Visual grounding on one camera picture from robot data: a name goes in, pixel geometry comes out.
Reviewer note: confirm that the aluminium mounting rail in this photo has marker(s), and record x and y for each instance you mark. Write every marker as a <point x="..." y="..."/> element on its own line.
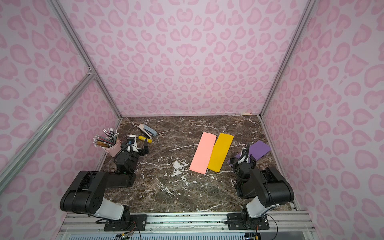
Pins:
<point x="286" y="225"/>

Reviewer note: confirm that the bundle of pencils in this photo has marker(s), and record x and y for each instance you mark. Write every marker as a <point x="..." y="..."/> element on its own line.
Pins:
<point x="109" y="140"/>

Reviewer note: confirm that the pink pencil cup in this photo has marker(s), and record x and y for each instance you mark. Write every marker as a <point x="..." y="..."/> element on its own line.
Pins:
<point x="112" y="151"/>

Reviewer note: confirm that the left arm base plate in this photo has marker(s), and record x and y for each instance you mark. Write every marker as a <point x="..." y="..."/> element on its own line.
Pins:
<point x="135" y="222"/>

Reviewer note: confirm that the pink paper sheet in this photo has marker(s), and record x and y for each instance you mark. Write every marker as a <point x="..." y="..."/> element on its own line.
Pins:
<point x="203" y="153"/>

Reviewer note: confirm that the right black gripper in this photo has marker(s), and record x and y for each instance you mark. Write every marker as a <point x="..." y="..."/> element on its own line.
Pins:
<point x="243" y="160"/>

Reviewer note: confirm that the purple paper sheet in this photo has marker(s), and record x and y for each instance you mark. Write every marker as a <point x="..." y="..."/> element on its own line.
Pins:
<point x="258" y="150"/>

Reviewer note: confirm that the yellow highlighter marker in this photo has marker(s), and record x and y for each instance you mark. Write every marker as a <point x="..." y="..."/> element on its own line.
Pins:
<point x="148" y="140"/>

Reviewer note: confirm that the grey blue stapler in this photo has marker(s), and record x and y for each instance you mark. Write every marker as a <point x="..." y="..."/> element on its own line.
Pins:
<point x="149" y="132"/>

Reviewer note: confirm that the yellow paper sheet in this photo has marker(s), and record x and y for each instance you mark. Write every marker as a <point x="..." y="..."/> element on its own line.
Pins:
<point x="220" y="152"/>

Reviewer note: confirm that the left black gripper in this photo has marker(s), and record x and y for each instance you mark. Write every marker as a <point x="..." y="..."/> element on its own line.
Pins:
<point x="138" y="151"/>

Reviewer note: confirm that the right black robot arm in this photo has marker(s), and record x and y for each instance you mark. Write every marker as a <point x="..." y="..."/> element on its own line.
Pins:
<point x="267" y="189"/>

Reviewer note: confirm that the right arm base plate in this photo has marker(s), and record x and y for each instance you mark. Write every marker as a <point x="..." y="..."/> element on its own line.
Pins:
<point x="241" y="221"/>

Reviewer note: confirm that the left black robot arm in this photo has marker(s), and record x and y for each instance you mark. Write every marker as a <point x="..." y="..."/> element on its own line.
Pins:
<point x="86" y="193"/>

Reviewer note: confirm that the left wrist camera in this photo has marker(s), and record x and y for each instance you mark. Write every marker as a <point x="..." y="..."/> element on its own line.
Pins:
<point x="132" y="143"/>

